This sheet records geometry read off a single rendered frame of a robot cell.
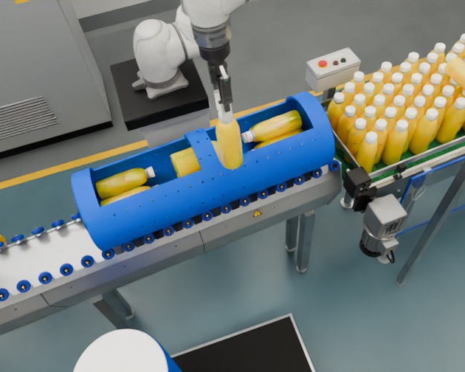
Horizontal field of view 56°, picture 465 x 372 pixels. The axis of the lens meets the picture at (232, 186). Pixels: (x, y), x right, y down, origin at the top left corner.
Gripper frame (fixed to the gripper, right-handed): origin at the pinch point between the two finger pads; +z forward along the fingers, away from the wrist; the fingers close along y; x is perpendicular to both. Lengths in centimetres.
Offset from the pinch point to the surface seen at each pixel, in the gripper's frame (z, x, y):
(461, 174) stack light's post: 49, 77, 20
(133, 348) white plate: 47, -47, 35
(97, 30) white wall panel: 129, -33, -287
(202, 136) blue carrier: 24.1, -5.2, -15.0
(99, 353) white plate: 47, -57, 33
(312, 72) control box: 37, 50, -43
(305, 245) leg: 114, 33, -9
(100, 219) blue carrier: 30, -45, -1
